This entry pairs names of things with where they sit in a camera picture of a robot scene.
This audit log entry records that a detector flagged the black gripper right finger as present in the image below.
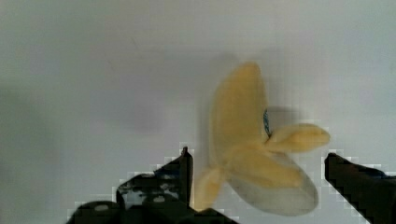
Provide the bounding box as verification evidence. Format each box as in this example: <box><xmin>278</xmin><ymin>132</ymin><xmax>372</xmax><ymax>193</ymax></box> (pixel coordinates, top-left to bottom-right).
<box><xmin>324</xmin><ymin>153</ymin><xmax>396</xmax><ymax>224</ymax></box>

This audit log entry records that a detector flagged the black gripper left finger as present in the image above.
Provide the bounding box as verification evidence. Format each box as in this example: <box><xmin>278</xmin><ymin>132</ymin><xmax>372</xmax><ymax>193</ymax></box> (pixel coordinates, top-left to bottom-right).
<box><xmin>65</xmin><ymin>147</ymin><xmax>238</xmax><ymax>224</ymax></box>

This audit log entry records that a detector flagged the yellow plush banana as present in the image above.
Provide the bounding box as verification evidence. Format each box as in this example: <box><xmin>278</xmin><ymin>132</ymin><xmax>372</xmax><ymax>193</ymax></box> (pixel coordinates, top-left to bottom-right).
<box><xmin>191</xmin><ymin>62</ymin><xmax>331</xmax><ymax>217</ymax></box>

